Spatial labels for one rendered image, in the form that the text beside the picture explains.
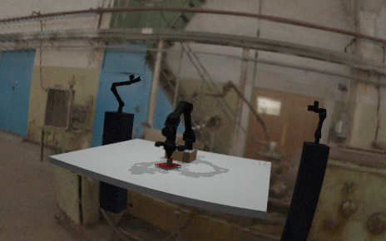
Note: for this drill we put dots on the red circuit board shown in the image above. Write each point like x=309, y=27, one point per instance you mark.
x=168, y=164

